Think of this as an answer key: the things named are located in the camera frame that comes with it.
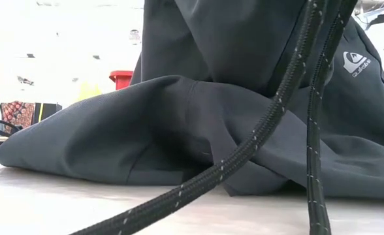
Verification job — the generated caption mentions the dark grey shorts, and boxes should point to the dark grey shorts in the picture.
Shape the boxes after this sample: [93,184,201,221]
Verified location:
[0,0,384,200]

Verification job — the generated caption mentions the black speckled drawstring cord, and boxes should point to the black speckled drawstring cord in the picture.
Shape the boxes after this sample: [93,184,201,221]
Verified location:
[69,0,359,235]

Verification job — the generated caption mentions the red patterned cloth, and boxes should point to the red patterned cloth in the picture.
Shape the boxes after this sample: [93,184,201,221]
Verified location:
[0,101,36,133]

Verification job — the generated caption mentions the black cabinet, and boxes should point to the black cabinet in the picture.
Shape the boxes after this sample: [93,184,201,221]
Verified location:
[31,102,63,125]

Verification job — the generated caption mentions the orange spray bottle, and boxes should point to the orange spray bottle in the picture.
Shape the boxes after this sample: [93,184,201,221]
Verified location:
[77,81,103,102]

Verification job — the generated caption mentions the red plastic laundry bin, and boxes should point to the red plastic laundry bin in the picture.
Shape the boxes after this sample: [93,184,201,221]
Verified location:
[108,70,135,91]

